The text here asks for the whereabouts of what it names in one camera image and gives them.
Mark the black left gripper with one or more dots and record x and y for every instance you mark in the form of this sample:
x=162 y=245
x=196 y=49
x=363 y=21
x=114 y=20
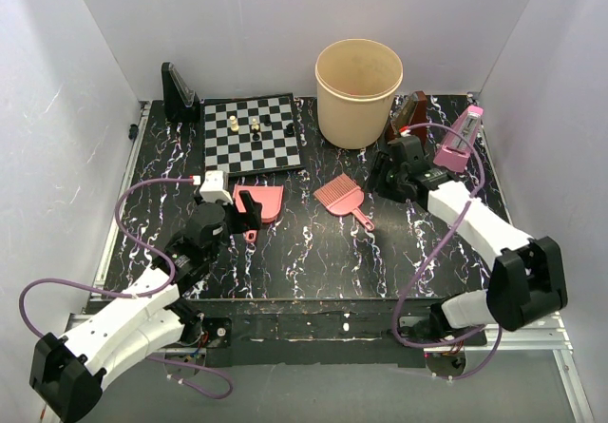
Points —
x=242 y=221

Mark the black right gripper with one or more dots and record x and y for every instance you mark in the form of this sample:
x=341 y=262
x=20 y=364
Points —
x=382 y=163

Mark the pink plastic dustpan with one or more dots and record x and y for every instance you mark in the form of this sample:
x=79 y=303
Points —
x=270 y=198

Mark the pink hand brush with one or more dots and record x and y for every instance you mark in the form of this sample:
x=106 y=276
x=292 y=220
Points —
x=342 y=196

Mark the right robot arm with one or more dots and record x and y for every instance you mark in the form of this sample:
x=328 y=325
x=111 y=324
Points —
x=527 y=280

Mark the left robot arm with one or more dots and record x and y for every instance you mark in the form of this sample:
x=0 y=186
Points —
x=71 y=371

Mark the brown metronome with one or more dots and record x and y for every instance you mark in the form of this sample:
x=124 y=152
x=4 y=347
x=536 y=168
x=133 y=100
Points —
x=413 y=112

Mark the black white chessboard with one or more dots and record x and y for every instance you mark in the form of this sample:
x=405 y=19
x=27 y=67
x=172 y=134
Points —
x=238 y=154

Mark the pink metronome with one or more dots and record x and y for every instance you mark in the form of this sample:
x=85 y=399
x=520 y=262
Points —
x=453 y=152

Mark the white chess piece left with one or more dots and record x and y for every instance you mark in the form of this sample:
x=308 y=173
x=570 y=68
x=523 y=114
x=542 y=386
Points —
x=233 y=123

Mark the beige plastic bucket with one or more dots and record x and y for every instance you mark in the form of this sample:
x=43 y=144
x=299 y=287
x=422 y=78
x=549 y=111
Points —
x=356 y=82

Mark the black metronome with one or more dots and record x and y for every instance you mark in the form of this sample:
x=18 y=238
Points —
x=181 y=103

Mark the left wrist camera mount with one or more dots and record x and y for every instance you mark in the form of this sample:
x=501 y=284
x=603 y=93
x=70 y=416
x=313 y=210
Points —
x=212 y=187

